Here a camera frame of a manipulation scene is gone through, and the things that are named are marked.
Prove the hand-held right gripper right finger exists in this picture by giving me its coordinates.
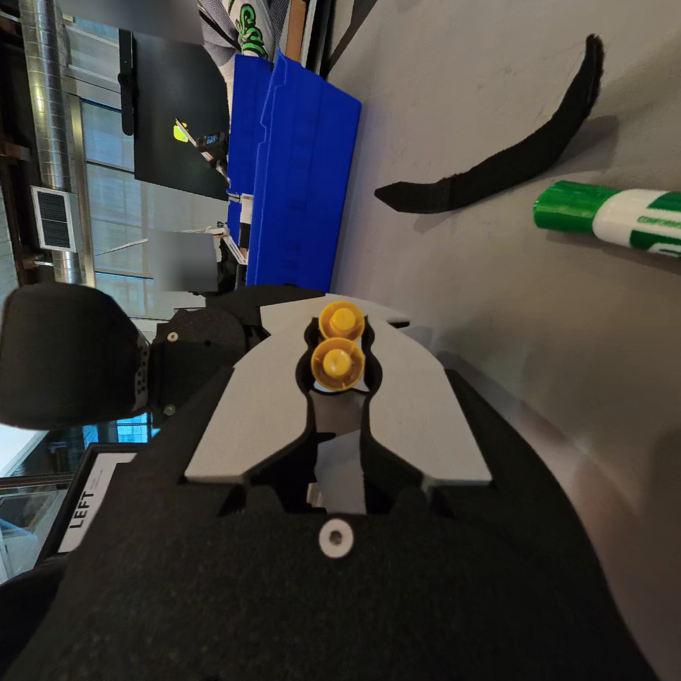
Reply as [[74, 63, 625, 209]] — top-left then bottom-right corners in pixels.
[[361, 318, 494, 493]]

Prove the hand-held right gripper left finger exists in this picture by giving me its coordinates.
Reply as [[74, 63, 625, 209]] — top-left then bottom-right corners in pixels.
[[183, 318, 320, 493]]

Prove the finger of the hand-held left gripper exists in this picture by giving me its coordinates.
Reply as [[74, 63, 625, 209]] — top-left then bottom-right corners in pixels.
[[309, 391, 369, 515], [261, 292, 411, 336]]

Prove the black velcro strap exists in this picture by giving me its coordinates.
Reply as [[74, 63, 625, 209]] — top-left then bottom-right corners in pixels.
[[374, 33, 605, 215]]

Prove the green white dry erase marker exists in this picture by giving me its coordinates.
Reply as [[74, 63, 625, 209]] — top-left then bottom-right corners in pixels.
[[533, 180, 681, 269]]

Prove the grey desk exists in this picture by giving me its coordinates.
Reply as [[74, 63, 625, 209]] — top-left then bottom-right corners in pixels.
[[325, 0, 681, 681]]

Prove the large blue plastic bin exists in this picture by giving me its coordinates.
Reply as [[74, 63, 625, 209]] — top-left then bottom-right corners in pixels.
[[246, 47, 362, 290]]

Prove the white vent grille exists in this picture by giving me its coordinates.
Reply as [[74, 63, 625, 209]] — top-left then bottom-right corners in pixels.
[[31, 186, 73, 251]]

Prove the black monitor screen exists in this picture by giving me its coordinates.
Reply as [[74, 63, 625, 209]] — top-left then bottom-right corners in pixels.
[[118, 29, 235, 202]]

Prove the silver ventilation duct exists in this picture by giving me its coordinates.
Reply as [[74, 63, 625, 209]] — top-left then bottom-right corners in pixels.
[[21, 0, 87, 285]]

